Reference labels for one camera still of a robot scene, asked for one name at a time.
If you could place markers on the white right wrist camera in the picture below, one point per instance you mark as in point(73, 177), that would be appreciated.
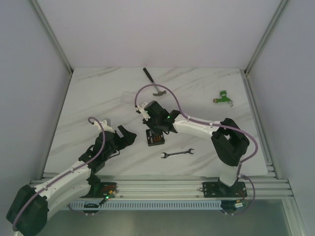
point(140, 108)

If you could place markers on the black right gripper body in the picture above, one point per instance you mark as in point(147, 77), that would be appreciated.
point(153, 124)

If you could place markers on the steel open-end wrench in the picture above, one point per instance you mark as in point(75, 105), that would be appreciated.
point(165, 155)

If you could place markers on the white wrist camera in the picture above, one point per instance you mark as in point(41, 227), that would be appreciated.
point(103, 126)
point(140, 108)

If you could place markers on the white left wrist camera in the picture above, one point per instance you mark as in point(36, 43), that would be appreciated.
point(103, 126)

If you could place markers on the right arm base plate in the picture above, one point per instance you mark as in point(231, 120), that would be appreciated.
point(219, 190)

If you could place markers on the slotted cable duct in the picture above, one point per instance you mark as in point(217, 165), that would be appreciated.
point(155, 205)

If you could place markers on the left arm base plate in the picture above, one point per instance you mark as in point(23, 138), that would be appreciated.
point(103, 189)

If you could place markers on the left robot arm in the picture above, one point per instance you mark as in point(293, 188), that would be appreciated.
point(34, 206)

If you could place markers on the clear fuse box lid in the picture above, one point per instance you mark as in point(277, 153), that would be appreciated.
point(128, 97)

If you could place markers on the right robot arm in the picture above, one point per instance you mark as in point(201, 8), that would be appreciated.
point(230, 144)

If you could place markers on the claw hammer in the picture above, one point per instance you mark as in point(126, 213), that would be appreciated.
point(159, 92)

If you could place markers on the black fuse box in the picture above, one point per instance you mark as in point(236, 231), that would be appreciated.
point(154, 139)

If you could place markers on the aluminium frame rail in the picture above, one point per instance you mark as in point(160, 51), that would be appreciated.
point(50, 33)

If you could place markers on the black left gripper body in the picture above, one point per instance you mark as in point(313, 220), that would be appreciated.
point(119, 140)

